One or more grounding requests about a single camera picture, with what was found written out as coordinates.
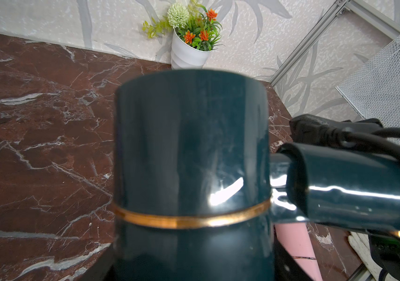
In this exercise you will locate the dark green hair dryer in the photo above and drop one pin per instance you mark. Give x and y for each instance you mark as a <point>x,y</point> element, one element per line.
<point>197,190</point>

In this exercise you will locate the pink hair dryer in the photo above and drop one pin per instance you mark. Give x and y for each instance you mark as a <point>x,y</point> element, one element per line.
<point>295,239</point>

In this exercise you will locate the white pot artificial flowers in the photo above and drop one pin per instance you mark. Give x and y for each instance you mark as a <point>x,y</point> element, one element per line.
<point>195,30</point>

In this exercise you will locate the white cloth glove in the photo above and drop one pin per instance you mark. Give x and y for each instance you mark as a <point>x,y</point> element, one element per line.
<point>360,244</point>

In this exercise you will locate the white wire mesh basket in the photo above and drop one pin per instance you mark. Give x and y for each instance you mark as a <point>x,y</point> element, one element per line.
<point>373,90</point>

